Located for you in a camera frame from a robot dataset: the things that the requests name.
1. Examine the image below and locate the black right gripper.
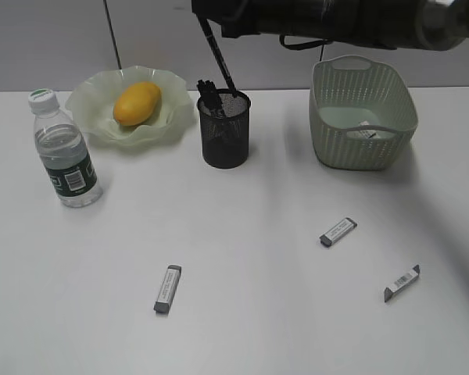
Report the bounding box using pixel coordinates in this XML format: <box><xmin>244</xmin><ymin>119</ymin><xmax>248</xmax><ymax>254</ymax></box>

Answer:
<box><xmin>191</xmin><ymin>0</ymin><xmax>264</xmax><ymax>38</ymax></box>

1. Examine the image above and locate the black marker pen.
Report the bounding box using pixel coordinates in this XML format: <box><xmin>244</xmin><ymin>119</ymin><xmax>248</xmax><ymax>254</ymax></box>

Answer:
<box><xmin>197</xmin><ymin>80</ymin><xmax>215</xmax><ymax>113</ymax></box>
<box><xmin>196</xmin><ymin>16</ymin><xmax>238</xmax><ymax>97</ymax></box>
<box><xmin>211</xmin><ymin>86</ymin><xmax>226</xmax><ymax>118</ymax></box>

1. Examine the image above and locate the yellow mango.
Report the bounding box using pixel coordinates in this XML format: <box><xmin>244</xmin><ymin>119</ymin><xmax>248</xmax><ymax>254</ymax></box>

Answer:
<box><xmin>113</xmin><ymin>82</ymin><xmax>162</xmax><ymax>127</ymax></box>

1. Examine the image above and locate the white waste paper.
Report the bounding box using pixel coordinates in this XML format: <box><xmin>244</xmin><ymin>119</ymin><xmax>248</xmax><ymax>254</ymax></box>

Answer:
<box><xmin>347</xmin><ymin>121</ymin><xmax>380</xmax><ymax>139</ymax></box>

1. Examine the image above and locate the clear water bottle green label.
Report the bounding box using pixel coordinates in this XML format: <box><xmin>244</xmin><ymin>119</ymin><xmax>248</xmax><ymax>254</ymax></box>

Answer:
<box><xmin>28</xmin><ymin>88</ymin><xmax>102</xmax><ymax>208</ymax></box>

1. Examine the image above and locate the grey white eraser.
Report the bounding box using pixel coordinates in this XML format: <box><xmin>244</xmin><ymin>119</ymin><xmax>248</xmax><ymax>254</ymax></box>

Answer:
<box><xmin>153</xmin><ymin>265</ymin><xmax>182</xmax><ymax>314</ymax></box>
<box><xmin>320</xmin><ymin>217</ymin><xmax>357</xmax><ymax>248</ymax></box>

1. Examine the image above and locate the grey white eraser barcode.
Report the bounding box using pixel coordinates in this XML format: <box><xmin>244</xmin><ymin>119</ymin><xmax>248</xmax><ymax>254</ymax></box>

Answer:
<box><xmin>384</xmin><ymin>265</ymin><xmax>421</xmax><ymax>303</ymax></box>

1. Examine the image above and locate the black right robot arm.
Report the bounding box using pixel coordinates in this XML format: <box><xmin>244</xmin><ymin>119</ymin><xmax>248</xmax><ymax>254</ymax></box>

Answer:
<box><xmin>192</xmin><ymin>0</ymin><xmax>469</xmax><ymax>51</ymax></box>

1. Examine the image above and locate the black mesh pen holder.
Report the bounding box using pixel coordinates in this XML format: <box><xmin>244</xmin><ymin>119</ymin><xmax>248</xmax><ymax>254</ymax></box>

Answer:
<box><xmin>197</xmin><ymin>89</ymin><xmax>251</xmax><ymax>169</ymax></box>

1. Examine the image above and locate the pale green plastic basket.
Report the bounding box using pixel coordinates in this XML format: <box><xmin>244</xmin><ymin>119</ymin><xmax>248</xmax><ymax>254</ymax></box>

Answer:
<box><xmin>308</xmin><ymin>55</ymin><xmax>418</xmax><ymax>171</ymax></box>

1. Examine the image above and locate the pale green wavy glass plate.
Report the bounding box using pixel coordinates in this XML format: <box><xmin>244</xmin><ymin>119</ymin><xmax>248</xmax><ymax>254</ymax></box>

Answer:
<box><xmin>66</xmin><ymin>66</ymin><xmax>196</xmax><ymax>148</ymax></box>

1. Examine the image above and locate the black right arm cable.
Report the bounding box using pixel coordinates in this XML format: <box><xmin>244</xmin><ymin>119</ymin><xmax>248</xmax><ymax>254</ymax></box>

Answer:
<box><xmin>278</xmin><ymin>34</ymin><xmax>333</xmax><ymax>51</ymax></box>

